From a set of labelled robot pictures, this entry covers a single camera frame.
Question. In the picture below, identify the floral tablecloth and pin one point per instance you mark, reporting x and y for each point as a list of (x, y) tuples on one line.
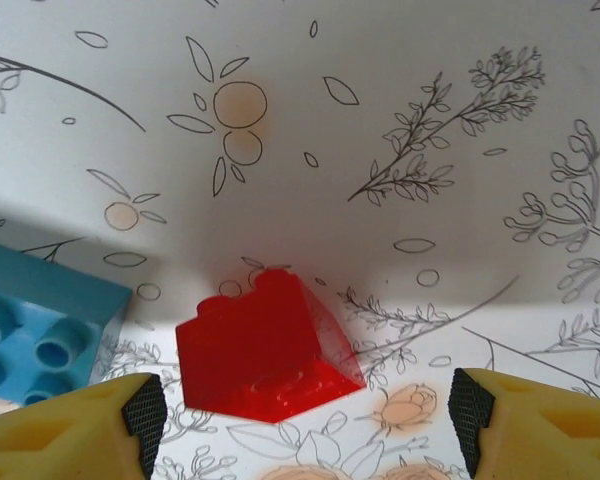
[(330, 150)]

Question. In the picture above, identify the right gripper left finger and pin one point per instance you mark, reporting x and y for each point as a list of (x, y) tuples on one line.
[(55, 440)]

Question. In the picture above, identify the blue lego brick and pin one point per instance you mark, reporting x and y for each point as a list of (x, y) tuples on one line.
[(40, 300)]

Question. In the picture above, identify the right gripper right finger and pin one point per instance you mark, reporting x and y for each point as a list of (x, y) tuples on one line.
[(545, 435)]

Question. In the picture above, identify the red lego brick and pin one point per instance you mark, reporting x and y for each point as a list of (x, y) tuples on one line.
[(250, 345)]

